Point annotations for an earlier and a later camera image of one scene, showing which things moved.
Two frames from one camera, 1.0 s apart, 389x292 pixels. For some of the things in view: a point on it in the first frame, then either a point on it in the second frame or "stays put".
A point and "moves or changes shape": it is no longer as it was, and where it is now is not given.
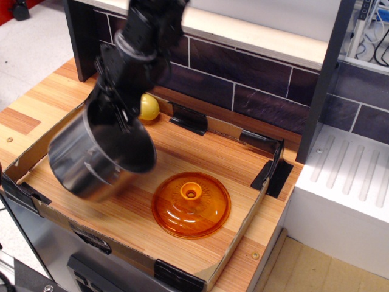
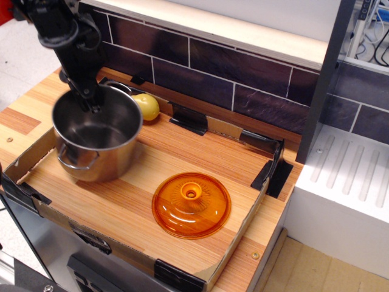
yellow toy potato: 149,107 stays put
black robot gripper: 128,69 → 82,62
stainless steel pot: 87,162 moves or changes shape
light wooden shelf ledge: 302,48 stays put
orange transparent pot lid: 191,205 stays put
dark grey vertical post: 326,79 stays put
